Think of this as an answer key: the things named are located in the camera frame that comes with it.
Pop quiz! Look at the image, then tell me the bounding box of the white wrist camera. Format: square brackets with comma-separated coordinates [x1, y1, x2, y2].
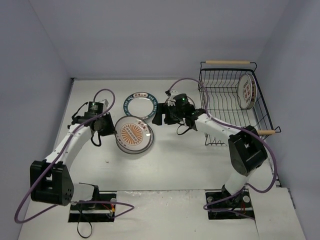
[101, 99, 109, 108]
[164, 90, 179, 107]

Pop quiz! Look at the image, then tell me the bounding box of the teal rimmed white plate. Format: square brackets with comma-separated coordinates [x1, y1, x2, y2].
[122, 91, 158, 120]

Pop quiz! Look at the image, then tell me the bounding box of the red character plate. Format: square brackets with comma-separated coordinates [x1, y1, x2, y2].
[115, 140, 154, 155]
[237, 73, 252, 110]
[247, 73, 257, 110]

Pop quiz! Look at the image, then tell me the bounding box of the black wire dish rack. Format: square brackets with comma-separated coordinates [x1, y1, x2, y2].
[198, 60, 282, 140]

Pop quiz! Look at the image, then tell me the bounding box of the thin black cable loop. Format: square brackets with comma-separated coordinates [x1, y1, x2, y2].
[76, 218, 93, 239]

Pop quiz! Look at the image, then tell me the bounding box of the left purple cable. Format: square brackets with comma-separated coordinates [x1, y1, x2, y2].
[14, 88, 136, 224]

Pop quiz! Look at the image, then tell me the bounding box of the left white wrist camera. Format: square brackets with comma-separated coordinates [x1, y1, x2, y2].
[101, 99, 109, 108]

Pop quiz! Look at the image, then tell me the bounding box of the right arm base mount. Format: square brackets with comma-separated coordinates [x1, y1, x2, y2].
[205, 189, 255, 221]

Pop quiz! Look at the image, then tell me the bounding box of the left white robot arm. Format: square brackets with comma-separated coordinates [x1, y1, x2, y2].
[30, 99, 116, 210]

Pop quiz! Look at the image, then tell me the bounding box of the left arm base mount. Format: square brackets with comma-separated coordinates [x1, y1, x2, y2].
[68, 191, 117, 223]

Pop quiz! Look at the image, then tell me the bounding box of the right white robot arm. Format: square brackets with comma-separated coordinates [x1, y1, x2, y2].
[152, 93, 268, 206]

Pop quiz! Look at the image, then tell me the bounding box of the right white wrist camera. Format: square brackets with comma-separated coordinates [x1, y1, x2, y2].
[164, 90, 179, 107]

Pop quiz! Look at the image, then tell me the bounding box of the orange sunburst plate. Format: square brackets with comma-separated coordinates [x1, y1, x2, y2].
[115, 116, 154, 150]
[187, 96, 196, 107]

